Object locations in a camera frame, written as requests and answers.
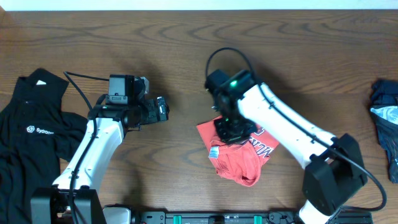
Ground red orange t-shirt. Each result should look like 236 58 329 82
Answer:
197 120 279 187

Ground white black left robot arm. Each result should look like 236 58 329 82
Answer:
30 75 169 224

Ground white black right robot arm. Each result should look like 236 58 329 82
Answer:
205 70 368 223

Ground black polo shirt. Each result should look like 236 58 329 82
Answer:
1 68 88 223

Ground dark blue jeans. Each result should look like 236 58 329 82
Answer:
369 79 397 184

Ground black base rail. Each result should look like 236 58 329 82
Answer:
102 203 373 224

